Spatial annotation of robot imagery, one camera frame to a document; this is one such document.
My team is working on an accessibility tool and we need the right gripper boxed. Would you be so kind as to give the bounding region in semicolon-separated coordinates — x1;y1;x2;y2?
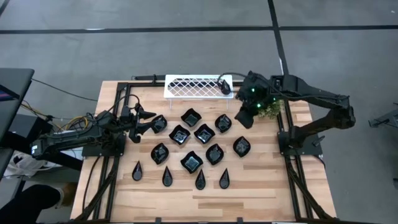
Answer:
235;95;265;129

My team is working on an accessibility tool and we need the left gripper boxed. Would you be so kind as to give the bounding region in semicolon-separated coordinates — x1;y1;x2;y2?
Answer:
119;104;157;136

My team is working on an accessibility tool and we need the green potted plant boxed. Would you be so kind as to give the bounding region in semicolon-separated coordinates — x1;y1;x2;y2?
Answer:
256;99;282;120

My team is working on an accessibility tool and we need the white flat box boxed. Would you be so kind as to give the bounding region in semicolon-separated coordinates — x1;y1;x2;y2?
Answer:
58;149;84;160

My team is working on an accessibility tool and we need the white bag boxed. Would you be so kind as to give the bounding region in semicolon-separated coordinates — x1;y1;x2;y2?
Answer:
2;151;62;180

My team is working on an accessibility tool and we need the black desk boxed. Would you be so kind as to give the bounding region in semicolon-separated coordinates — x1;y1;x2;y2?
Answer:
0;67;84;180

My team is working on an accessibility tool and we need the black metal stand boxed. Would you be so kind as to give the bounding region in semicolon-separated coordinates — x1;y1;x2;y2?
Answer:
368;102;398;129

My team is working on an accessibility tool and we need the person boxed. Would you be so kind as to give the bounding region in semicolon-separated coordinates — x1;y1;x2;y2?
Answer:
0;182;79;224

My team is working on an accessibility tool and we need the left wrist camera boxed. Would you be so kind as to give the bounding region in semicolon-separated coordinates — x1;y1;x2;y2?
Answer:
129;129;143;144

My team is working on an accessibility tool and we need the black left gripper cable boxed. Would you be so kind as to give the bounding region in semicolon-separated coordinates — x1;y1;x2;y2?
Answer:
110;94;141;118

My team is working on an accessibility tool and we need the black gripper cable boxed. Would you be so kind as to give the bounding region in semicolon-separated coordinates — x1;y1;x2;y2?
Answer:
216;72;249;86
110;94;141;118

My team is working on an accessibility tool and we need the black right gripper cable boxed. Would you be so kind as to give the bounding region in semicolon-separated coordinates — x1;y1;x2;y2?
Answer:
216;72;249;86

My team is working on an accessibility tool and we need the white wire lattice rack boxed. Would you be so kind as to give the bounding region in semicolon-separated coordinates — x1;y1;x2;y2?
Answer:
164;73;234;110

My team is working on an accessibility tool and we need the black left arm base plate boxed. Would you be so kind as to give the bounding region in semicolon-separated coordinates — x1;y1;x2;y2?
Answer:
81;133;127;158

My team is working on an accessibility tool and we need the yellow cable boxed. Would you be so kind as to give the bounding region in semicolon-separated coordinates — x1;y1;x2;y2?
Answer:
54;114;91;133

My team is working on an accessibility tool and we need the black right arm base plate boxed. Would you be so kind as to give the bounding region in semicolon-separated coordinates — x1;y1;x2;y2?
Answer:
277;129;323;156

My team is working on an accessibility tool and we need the thin black floor cable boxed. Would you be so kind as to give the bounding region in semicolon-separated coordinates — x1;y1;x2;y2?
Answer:
30;78;99;103

